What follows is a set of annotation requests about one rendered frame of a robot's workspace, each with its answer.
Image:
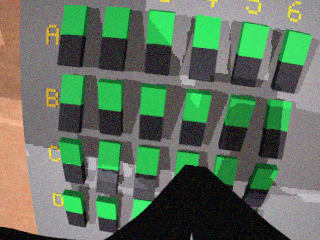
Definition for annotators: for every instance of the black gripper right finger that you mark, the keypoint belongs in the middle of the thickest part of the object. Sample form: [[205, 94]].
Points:
[[221, 215]]

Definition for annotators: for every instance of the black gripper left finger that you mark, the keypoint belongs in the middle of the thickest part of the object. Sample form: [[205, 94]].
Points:
[[169, 217]]

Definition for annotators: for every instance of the grey switch panel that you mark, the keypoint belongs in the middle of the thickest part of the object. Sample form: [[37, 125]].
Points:
[[118, 95]]

